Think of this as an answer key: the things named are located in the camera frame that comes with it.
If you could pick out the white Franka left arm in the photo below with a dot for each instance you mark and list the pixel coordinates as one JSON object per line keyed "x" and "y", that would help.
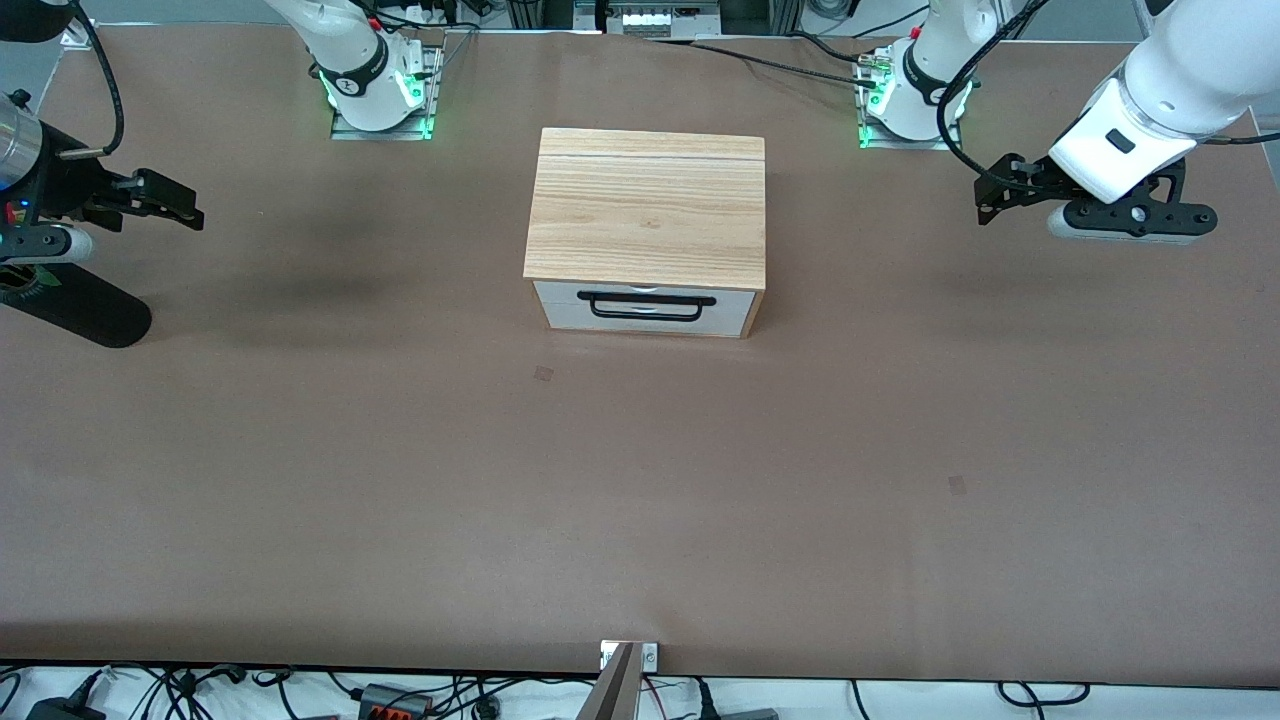
{"x": 1190, "y": 70}

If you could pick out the white power strip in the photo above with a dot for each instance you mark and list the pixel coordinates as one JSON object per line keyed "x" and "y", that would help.
{"x": 645, "y": 19}

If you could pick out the orange and black connector block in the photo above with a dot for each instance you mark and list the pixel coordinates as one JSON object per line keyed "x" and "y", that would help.
{"x": 395, "y": 708}

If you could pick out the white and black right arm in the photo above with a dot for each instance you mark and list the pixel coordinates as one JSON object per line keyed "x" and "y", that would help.
{"x": 355, "y": 50}

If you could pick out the grey camera pole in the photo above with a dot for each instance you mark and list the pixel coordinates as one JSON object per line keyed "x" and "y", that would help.
{"x": 612, "y": 695}

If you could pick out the aluminium frame rack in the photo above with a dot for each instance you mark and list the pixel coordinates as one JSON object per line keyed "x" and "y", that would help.
{"x": 590, "y": 15}

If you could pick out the black camera mounting plate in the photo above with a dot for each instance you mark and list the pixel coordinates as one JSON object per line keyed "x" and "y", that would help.
{"x": 1100, "y": 218}

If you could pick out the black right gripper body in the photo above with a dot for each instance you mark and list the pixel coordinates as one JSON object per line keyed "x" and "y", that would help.
{"x": 62, "y": 185}

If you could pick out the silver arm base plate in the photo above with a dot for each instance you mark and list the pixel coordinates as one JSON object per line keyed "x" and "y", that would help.
{"x": 430, "y": 100}
{"x": 900, "y": 144}

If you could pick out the black power adapter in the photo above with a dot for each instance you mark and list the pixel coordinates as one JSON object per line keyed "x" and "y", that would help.
{"x": 60, "y": 712}

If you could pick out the small metal bracket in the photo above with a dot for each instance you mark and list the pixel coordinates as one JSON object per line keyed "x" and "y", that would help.
{"x": 648, "y": 657}

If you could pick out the light wooden drawer cabinet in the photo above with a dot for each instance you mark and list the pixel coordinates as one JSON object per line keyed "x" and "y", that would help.
{"x": 645, "y": 200}

